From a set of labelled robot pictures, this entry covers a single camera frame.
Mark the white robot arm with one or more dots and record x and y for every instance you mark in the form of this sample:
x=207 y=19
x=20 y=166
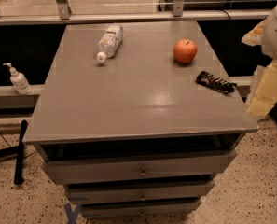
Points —
x=263 y=89

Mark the black rxbar chocolate wrapper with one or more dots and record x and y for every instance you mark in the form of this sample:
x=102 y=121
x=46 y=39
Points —
x=215 y=83

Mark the grey drawer cabinet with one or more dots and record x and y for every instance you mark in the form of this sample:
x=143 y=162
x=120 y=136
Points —
x=142 y=103

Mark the clear plastic water bottle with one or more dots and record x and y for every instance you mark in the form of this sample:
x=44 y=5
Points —
x=109 y=43

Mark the top grey drawer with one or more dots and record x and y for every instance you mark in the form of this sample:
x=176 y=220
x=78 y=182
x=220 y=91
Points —
x=93 y=171

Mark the grey drawer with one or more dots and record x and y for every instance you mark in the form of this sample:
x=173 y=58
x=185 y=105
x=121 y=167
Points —
x=138 y=208
x=169 y=190
x=93 y=171

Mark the red apple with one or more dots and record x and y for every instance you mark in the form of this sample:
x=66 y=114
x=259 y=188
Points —
x=184 y=50

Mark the middle grey drawer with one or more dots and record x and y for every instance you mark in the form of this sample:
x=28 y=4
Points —
x=169 y=190

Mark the bottom grey drawer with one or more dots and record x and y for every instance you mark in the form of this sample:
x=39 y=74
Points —
x=138 y=208

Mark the white pump dispenser bottle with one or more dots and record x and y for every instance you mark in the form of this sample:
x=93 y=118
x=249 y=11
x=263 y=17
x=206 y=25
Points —
x=18 y=80

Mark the black stand leg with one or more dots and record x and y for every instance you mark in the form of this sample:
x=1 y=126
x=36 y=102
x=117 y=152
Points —
x=18 y=152

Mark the grey metal window rail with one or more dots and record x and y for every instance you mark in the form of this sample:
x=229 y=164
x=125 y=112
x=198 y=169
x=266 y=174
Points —
x=33 y=12

